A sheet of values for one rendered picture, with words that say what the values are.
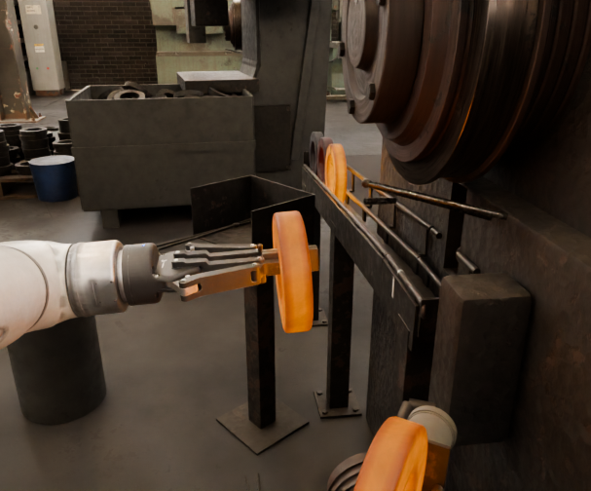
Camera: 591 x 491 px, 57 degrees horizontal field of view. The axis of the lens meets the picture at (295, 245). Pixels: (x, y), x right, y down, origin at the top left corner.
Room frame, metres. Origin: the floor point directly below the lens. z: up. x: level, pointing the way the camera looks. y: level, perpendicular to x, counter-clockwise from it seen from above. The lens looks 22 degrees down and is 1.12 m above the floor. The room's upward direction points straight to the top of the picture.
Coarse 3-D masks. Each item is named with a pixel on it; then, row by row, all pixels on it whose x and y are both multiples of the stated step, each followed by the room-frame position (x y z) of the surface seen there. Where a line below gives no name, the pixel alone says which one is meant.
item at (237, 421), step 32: (192, 192) 1.39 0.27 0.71; (224, 192) 1.46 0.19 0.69; (256, 192) 1.51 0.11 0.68; (288, 192) 1.41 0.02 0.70; (224, 224) 1.46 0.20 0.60; (256, 224) 1.21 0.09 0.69; (256, 288) 1.31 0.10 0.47; (256, 320) 1.31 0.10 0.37; (256, 352) 1.31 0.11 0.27; (256, 384) 1.32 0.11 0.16; (224, 416) 1.36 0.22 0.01; (256, 416) 1.32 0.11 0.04; (288, 416) 1.36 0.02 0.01; (256, 448) 1.23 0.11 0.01
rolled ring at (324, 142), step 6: (324, 138) 1.77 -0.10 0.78; (330, 138) 1.78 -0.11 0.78; (318, 144) 1.84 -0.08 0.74; (324, 144) 1.74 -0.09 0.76; (318, 150) 1.84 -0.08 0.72; (324, 150) 1.73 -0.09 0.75; (318, 156) 1.84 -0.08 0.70; (324, 156) 1.72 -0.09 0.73; (318, 162) 1.85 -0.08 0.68; (324, 162) 1.72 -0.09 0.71; (318, 168) 1.84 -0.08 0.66; (324, 168) 1.72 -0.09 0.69; (318, 174) 1.83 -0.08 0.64; (324, 174) 1.72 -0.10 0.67; (324, 180) 1.71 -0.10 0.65
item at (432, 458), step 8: (432, 440) 0.45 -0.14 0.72; (432, 448) 0.45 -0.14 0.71; (440, 448) 0.44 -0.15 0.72; (448, 448) 0.44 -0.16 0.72; (432, 456) 0.44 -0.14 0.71; (440, 456) 0.44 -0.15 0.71; (448, 456) 0.44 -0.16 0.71; (432, 464) 0.44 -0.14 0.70; (440, 464) 0.44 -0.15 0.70; (448, 464) 0.44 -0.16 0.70; (432, 472) 0.44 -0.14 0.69; (440, 472) 0.44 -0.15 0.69; (424, 480) 0.44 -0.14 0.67; (432, 480) 0.44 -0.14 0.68; (440, 480) 0.44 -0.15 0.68; (424, 488) 0.44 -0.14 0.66
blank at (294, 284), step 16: (288, 224) 0.61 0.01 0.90; (288, 240) 0.59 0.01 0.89; (304, 240) 0.59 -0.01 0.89; (288, 256) 0.58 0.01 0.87; (304, 256) 0.58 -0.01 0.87; (288, 272) 0.57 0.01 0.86; (304, 272) 0.57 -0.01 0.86; (288, 288) 0.56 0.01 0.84; (304, 288) 0.56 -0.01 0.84; (288, 304) 0.56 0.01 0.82; (304, 304) 0.56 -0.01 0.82; (288, 320) 0.57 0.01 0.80; (304, 320) 0.57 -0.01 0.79
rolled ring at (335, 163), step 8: (336, 144) 1.61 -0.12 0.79; (328, 152) 1.64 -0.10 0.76; (336, 152) 1.56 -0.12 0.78; (344, 152) 1.56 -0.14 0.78; (328, 160) 1.65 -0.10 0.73; (336, 160) 1.54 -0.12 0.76; (344, 160) 1.54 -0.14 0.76; (328, 168) 1.66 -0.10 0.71; (336, 168) 1.53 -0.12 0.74; (344, 168) 1.53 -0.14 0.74; (328, 176) 1.66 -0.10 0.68; (336, 176) 1.52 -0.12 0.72; (344, 176) 1.52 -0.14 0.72; (328, 184) 1.65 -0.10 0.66; (336, 184) 1.52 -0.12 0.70; (344, 184) 1.52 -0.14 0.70; (336, 192) 1.52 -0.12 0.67; (344, 192) 1.52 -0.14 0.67; (344, 200) 1.54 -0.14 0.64
